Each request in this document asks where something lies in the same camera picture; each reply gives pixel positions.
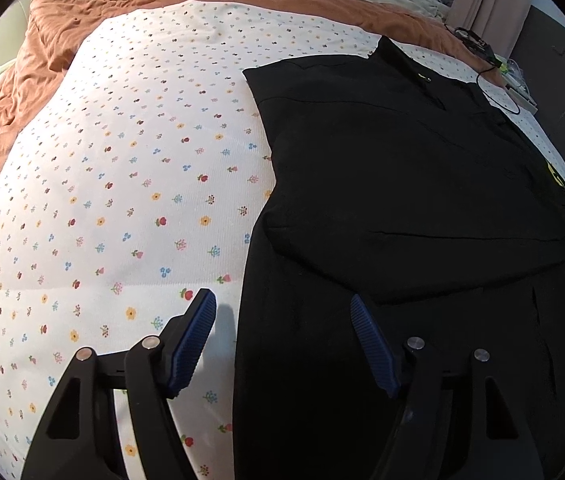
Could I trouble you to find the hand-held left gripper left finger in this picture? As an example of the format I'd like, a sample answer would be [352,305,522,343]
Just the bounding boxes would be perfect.
[21,288,217,480]

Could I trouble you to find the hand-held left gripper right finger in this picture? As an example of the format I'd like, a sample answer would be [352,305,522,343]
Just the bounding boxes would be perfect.
[351,294,545,480]

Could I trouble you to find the black garment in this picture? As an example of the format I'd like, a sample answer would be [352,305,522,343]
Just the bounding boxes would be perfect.
[232,35,565,480]

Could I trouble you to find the white floral bed sheet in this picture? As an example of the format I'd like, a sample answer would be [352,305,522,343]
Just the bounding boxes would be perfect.
[0,0,565,480]

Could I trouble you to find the white box with small parts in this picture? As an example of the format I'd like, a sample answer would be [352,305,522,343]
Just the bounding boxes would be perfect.
[499,57,539,114]

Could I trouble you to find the small black device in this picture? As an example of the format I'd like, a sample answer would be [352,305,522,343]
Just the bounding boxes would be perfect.
[455,27,499,62]

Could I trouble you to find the orange-brown blanket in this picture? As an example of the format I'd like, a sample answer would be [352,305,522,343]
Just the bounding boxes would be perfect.
[0,0,508,246]

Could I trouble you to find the black cable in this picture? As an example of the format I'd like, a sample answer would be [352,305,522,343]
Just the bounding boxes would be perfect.
[477,57,521,114]

